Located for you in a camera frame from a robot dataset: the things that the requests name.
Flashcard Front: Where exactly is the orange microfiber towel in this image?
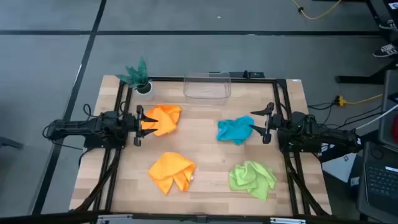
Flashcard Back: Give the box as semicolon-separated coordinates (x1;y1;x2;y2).
148;151;197;196
141;105;183;137

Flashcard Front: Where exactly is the black power cable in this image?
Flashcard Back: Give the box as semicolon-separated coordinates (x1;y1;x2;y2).
307;98;383;130

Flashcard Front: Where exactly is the teal microfiber towel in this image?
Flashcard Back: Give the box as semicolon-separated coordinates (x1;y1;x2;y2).
216;115;255;146

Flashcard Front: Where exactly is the yellow floor cable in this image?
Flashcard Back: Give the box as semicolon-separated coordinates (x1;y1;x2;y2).
290;0;342;21

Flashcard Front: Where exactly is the clear plastic bin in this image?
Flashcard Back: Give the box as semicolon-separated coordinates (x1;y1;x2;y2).
183;72;232;106

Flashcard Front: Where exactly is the yellow extension cord plug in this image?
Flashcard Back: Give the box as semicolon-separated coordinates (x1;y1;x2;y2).
335;93;384;108

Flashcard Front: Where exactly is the white cable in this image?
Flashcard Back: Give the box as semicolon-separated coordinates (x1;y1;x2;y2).
354;104;398;131

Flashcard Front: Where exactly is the lime green microfiber towel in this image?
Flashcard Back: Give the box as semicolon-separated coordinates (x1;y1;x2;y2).
228;160;278;201

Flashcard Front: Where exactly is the black metal rig frame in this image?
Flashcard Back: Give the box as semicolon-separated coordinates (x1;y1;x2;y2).
74;76;331;218

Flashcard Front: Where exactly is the silver metal bracket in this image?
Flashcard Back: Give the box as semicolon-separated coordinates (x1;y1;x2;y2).
269;217;307;224
96;213;134;224

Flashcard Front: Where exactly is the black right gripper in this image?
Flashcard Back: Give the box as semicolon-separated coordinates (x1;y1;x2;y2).
248;101;292;144

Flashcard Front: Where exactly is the black laptop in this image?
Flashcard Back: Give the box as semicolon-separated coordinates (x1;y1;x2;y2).
356;141;398;223

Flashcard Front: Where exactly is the grey equipment case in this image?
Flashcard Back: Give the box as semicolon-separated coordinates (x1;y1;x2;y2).
377;70;398;150

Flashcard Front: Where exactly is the person's black white shoe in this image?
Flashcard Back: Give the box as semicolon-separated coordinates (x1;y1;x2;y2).
378;19;398;30
372;43;398;58

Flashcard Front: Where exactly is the white cardboard box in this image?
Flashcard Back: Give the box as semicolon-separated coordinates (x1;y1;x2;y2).
322;151;358;184

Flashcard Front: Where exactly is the black desk leg frame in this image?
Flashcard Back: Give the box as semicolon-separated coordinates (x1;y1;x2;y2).
335;0;398;85

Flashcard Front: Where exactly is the black chair leg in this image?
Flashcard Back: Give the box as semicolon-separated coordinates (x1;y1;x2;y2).
0;136;24;149

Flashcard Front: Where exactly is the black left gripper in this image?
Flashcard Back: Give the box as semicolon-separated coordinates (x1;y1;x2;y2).
123;105;159;147

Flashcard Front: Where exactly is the artificial plant in white pot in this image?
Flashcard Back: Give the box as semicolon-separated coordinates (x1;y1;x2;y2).
114;57;154;101

